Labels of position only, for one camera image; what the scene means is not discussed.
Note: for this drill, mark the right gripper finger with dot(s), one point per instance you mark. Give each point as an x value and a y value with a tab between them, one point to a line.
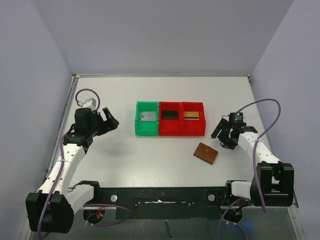
218	128
224	135

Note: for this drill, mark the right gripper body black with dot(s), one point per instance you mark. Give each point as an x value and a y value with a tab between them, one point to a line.
230	129

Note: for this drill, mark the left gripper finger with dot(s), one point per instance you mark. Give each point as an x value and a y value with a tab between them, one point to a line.
108	115
108	125

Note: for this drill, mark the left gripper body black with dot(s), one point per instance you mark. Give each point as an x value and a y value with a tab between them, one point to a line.
102	122

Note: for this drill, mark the brown leather card holder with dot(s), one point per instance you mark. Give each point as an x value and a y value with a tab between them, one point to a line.
205	153

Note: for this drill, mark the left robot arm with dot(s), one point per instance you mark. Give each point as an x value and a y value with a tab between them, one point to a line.
52	208

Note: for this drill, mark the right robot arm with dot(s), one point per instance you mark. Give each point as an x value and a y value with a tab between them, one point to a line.
272	184

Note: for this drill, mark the gold card in bin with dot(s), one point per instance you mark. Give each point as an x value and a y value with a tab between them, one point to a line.
191	115

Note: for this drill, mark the silver card in bin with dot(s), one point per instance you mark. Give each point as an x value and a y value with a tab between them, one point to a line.
148	116

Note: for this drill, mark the black card in bin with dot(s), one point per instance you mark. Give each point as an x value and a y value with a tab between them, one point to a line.
169	115

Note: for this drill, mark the red right bin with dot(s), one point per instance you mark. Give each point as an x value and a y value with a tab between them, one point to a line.
193	128

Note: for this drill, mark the red bin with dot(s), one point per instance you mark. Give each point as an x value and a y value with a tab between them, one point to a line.
193	128
169	127

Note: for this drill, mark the green plastic bin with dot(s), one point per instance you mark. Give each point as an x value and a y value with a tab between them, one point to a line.
146	128

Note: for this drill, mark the red middle bin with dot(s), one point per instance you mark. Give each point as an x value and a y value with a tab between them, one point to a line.
169	127

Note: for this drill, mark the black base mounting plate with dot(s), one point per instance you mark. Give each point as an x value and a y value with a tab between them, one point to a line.
161	203

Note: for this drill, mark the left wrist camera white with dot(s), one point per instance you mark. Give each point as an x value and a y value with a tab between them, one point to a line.
90	103

